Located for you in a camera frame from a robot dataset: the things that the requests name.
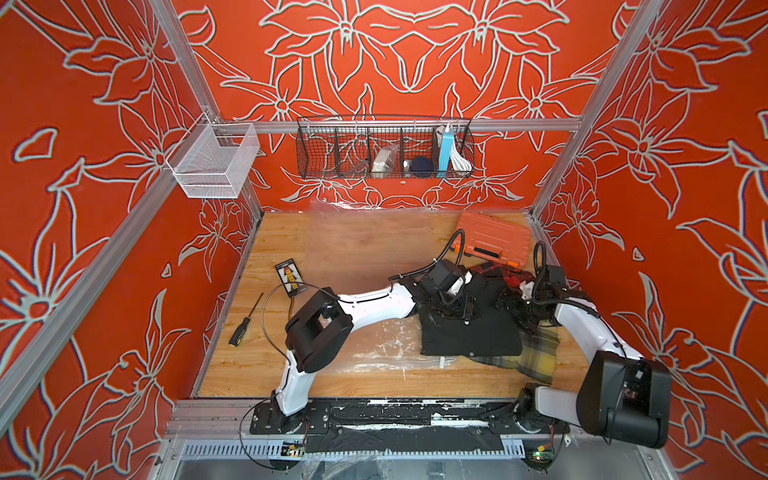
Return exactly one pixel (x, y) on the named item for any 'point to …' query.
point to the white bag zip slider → (442, 362)
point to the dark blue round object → (422, 164)
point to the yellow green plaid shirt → (537, 353)
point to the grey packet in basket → (384, 161)
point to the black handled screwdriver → (240, 329)
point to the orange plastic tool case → (498, 236)
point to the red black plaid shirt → (510, 276)
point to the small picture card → (290, 278)
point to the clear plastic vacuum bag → (363, 249)
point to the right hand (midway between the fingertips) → (495, 308)
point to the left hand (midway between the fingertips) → (480, 313)
